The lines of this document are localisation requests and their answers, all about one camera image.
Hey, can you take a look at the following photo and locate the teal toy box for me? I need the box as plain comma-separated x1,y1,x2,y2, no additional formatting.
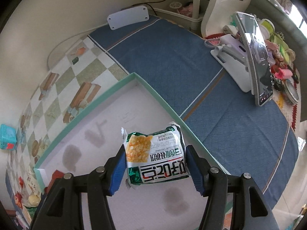
0,124,17,151

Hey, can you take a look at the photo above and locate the teal shallow tray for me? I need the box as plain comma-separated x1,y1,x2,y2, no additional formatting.
31,73,227,229

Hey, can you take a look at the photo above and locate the red white biscuit packet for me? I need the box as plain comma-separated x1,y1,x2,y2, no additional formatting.
44,170,64,193

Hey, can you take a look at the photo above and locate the smartphone on stand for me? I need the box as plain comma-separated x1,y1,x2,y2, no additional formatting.
233,12,273,106

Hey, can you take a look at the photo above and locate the white plastic chair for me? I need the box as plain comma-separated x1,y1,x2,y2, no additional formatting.
200,0,251,38

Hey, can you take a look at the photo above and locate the round metal tin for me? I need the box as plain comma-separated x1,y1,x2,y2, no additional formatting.
284,80,299,106

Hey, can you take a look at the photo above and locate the colourful clutter pile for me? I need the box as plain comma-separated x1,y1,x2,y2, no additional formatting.
257,19,299,91

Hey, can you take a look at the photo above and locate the white cream snack packet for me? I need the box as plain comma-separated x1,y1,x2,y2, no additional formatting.
23,193,41,208

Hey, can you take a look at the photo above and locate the white power strip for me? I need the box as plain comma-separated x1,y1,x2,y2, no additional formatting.
107,5,149,30

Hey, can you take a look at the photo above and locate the checkered tablecloth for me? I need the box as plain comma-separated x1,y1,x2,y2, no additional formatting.
4,15,299,230

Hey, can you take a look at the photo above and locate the white phone stand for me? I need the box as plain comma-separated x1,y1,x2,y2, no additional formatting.
210,34,254,94

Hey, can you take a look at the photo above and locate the green white snack packet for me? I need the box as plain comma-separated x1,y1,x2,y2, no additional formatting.
121,122,189,186

